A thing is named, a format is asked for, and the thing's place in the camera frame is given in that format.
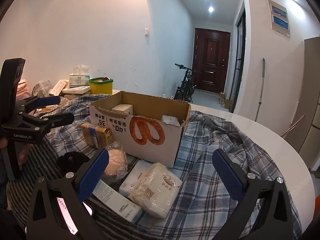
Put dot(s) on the grey striped towel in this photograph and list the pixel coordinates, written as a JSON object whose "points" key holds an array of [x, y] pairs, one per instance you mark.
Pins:
{"points": [[42, 165]]}

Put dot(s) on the clear plastic bag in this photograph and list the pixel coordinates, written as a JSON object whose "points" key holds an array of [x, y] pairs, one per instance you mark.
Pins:
{"points": [[42, 88]]}

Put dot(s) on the white cotton pad pack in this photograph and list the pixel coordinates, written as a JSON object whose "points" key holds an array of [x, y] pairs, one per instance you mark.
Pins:
{"points": [[152, 187]]}

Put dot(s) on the flat white mask box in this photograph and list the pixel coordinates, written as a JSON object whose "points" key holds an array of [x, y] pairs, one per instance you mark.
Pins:
{"points": [[76, 89]]}

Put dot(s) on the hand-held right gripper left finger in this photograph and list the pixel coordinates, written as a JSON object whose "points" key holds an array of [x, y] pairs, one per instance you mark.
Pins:
{"points": [[93, 175]]}

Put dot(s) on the grey refrigerator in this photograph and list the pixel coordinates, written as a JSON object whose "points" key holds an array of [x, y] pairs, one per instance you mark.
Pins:
{"points": [[311, 92]]}

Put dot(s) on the blue plaid cloth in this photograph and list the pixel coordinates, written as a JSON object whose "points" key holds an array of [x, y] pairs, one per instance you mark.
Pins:
{"points": [[212, 142]]}

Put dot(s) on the white light switch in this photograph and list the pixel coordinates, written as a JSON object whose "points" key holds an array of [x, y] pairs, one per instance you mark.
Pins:
{"points": [[147, 32]]}

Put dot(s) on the printed cardboard box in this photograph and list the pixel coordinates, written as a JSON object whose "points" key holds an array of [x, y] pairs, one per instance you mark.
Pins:
{"points": [[155, 140]]}

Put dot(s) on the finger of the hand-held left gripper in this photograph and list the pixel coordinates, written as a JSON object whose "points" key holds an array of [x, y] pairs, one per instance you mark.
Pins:
{"points": [[57, 120], [47, 101]]}

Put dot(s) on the gold box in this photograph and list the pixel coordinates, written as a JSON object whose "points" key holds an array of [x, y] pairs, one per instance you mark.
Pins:
{"points": [[96, 135]]}

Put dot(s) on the red and white stick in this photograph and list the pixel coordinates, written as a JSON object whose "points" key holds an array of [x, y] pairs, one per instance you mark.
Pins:
{"points": [[292, 126]]}

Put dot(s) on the beige printed box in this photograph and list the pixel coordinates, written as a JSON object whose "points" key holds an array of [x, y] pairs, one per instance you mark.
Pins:
{"points": [[122, 109]]}

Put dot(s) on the mop with grey pole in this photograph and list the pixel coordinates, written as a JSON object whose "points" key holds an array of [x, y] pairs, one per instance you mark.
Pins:
{"points": [[260, 87]]}

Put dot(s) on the white green tissue pack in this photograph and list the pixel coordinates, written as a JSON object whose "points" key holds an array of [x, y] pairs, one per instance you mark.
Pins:
{"points": [[79, 78]]}

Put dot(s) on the wall electric panel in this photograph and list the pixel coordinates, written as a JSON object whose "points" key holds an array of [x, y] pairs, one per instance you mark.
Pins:
{"points": [[279, 17]]}

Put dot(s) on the long white box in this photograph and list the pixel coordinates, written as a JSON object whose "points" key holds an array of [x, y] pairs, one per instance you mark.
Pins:
{"points": [[58, 87]]}

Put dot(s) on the person's left hand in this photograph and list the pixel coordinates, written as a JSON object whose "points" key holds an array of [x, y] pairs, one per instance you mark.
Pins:
{"points": [[24, 153]]}

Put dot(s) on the white box with teal print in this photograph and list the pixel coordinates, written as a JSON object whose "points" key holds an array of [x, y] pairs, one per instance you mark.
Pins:
{"points": [[117, 202]]}

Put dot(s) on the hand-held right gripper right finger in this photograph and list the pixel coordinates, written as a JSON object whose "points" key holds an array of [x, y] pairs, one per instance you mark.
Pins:
{"points": [[227, 177]]}

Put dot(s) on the black bicycle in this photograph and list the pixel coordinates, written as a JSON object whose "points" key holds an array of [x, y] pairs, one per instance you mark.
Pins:
{"points": [[187, 85]]}

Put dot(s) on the black pouch with pink pad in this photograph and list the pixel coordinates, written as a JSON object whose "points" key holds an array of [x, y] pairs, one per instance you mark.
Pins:
{"points": [[70, 162]]}

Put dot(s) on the yellow tub with green rim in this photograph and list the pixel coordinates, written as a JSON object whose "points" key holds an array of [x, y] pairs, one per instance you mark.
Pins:
{"points": [[101, 87]]}

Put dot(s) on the peach sponge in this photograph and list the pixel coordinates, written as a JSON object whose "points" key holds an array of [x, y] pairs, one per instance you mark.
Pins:
{"points": [[115, 161]]}

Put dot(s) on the black framed glass door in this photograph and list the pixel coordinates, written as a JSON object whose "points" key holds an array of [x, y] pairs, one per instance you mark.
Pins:
{"points": [[238, 55]]}

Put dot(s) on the dark red entrance door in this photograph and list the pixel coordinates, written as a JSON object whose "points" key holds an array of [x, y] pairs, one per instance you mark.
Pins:
{"points": [[211, 60]]}

